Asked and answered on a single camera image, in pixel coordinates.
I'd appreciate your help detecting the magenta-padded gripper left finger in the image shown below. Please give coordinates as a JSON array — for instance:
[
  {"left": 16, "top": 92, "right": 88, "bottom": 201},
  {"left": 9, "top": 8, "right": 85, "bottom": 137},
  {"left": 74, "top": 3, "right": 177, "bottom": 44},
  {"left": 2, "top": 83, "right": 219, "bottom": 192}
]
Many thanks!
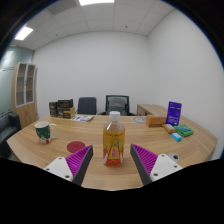
[{"left": 43, "top": 144, "right": 95, "bottom": 187}]

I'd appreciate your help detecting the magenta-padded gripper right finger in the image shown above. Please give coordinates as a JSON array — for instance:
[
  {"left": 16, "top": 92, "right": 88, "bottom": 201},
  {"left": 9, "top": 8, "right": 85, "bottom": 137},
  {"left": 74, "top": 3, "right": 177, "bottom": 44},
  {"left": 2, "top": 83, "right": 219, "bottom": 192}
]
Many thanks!
[{"left": 129, "top": 143, "right": 184, "bottom": 187}]

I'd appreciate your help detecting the yellow-labelled drink bottle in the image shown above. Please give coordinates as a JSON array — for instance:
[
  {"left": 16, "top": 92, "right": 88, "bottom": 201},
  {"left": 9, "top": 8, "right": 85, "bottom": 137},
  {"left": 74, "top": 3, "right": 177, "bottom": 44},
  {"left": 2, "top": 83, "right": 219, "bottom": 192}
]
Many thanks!
[{"left": 102, "top": 110, "right": 126, "bottom": 168}]

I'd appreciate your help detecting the flat round red coaster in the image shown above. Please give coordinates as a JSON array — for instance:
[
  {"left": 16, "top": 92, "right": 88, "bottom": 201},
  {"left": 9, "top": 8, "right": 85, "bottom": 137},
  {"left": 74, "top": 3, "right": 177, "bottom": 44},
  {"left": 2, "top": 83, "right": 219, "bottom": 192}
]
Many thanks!
[{"left": 66, "top": 140, "right": 87, "bottom": 154}]

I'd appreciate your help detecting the small blue box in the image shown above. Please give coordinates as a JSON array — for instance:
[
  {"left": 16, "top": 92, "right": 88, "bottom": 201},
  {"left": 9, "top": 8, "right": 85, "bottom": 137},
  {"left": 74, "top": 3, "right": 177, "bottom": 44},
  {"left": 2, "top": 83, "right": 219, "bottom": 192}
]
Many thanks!
[{"left": 170, "top": 132, "right": 183, "bottom": 142}]

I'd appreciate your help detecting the small tan box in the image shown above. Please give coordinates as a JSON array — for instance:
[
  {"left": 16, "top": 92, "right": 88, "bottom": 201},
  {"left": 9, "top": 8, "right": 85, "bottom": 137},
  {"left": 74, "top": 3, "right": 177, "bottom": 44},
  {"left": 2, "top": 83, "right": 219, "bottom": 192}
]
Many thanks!
[{"left": 161, "top": 123, "right": 178, "bottom": 134}]

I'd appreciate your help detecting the green and white mug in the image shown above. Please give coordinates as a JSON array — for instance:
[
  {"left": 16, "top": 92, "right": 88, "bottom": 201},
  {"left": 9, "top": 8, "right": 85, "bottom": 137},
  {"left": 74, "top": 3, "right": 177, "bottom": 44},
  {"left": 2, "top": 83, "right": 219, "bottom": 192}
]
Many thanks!
[{"left": 34, "top": 120, "right": 59, "bottom": 145}]

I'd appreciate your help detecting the green flat box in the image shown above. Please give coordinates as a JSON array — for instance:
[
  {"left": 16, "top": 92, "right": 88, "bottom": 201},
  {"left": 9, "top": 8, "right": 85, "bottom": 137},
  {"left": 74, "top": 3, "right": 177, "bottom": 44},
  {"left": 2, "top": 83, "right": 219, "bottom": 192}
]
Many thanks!
[{"left": 173, "top": 124, "right": 195, "bottom": 138}]

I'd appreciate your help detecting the wooden tissue box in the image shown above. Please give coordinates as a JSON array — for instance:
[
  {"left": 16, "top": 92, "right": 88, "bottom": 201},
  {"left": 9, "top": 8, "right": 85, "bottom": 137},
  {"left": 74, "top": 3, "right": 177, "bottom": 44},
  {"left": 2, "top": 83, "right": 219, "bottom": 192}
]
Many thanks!
[{"left": 145, "top": 114, "right": 167, "bottom": 129}]

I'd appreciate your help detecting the white and green leaflet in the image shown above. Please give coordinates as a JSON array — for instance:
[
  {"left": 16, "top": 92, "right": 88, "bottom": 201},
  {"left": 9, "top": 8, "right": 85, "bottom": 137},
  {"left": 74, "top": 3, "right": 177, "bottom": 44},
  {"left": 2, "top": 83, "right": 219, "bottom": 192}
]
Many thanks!
[{"left": 70, "top": 114, "right": 95, "bottom": 123}]

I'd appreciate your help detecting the purple standing box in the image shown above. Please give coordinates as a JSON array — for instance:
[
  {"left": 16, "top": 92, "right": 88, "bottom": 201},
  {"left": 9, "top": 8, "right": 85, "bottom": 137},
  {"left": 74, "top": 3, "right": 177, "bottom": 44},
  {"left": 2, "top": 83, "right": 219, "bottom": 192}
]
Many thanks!
[{"left": 165, "top": 101, "right": 183, "bottom": 127}]

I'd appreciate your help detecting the brown cardboard box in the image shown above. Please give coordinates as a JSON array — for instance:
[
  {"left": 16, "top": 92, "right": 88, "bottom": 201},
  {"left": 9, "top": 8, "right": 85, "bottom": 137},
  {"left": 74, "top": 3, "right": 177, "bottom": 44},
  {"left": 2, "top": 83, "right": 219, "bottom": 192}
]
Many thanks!
[{"left": 57, "top": 106, "right": 77, "bottom": 120}]

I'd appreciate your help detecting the wooden side desk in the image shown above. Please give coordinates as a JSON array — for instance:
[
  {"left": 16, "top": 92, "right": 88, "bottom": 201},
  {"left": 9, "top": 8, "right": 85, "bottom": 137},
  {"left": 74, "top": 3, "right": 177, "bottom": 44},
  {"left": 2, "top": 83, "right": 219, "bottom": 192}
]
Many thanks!
[{"left": 136, "top": 103, "right": 169, "bottom": 118}]

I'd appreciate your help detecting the tall dark box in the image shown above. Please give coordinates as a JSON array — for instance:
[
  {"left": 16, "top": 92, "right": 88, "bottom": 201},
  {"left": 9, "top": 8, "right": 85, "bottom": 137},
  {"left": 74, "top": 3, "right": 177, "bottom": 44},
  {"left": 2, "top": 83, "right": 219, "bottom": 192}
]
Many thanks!
[{"left": 48, "top": 101, "right": 59, "bottom": 118}]

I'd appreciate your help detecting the black box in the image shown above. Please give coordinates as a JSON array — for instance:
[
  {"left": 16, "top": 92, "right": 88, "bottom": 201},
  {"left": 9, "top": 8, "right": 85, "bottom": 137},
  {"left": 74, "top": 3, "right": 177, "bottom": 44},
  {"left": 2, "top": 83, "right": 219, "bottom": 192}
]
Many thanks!
[{"left": 57, "top": 98, "right": 74, "bottom": 110}]

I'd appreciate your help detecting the wooden shelf unit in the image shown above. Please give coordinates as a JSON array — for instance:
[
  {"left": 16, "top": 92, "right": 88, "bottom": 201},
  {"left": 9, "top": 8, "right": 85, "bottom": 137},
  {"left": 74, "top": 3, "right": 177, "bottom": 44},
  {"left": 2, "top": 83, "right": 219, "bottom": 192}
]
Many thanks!
[{"left": 11, "top": 61, "right": 38, "bottom": 129}]

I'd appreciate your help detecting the dark padded office chair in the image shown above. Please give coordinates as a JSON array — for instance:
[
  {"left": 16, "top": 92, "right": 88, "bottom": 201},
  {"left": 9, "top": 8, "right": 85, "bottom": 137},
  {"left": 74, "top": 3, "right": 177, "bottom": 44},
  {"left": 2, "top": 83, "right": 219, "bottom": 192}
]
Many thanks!
[{"left": 77, "top": 96, "right": 98, "bottom": 116}]

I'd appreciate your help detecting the black sofa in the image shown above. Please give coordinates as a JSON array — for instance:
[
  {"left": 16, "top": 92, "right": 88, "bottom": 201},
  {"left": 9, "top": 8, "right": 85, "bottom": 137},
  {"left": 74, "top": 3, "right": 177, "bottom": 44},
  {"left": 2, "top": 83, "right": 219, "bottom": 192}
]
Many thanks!
[{"left": 0, "top": 112, "right": 22, "bottom": 159}]

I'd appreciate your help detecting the black mesh office chair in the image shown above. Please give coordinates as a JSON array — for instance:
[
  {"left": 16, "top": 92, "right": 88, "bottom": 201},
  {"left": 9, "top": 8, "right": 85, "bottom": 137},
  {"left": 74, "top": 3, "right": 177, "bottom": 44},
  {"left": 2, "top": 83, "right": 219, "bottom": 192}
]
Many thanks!
[{"left": 99, "top": 94, "right": 136, "bottom": 117}]

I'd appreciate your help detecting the narrow ceiling light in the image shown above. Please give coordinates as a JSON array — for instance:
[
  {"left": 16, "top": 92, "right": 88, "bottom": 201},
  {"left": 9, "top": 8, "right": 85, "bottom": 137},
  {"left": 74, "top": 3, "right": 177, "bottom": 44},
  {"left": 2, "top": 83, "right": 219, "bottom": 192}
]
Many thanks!
[{"left": 14, "top": 26, "right": 34, "bottom": 42}]

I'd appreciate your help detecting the ceiling air vent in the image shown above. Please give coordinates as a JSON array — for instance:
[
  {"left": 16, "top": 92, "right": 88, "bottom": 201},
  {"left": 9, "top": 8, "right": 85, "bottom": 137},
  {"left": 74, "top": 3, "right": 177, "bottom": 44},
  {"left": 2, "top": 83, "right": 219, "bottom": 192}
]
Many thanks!
[{"left": 46, "top": 0, "right": 81, "bottom": 16}]

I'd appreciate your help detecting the large square ceiling light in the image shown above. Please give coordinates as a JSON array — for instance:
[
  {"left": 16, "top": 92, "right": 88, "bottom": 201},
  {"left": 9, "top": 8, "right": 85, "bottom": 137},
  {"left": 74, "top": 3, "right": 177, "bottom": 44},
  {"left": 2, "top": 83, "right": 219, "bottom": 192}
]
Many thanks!
[{"left": 78, "top": 0, "right": 116, "bottom": 7}]

